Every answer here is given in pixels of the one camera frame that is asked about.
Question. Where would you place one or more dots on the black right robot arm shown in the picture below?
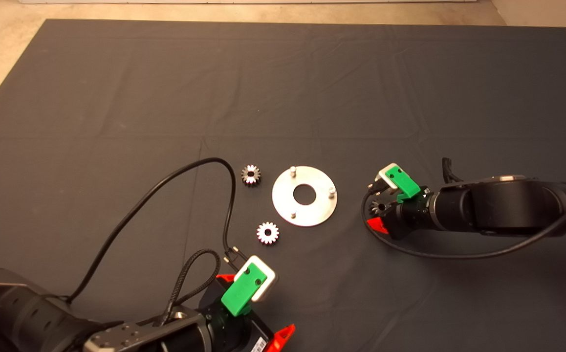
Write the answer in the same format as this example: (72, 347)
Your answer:
(508, 205)

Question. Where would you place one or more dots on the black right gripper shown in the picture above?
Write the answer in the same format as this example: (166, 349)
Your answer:
(415, 215)

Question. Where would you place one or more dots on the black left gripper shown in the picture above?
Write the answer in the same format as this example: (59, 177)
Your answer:
(244, 335)

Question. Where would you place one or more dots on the small steel planetary gear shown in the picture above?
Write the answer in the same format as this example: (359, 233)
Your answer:
(376, 209)
(254, 176)
(272, 234)

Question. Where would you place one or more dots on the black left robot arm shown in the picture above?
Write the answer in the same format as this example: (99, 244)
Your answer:
(19, 313)

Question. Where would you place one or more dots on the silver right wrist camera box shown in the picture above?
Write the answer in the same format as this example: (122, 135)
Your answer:
(385, 175)

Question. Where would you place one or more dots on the green right camera mount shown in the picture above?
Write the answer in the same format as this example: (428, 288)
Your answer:
(405, 183)

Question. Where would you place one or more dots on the round metal carrier plate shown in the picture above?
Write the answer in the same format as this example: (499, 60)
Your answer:
(283, 205)

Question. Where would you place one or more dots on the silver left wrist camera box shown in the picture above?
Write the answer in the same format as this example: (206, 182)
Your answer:
(269, 286)

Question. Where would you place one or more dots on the green left camera mount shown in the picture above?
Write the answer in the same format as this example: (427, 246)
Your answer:
(241, 293)

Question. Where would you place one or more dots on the dark grey table cloth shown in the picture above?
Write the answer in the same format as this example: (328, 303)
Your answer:
(117, 98)

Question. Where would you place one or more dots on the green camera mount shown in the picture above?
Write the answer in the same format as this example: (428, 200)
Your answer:
(405, 183)
(241, 293)

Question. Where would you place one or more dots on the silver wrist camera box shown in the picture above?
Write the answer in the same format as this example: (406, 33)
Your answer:
(385, 175)
(269, 286)

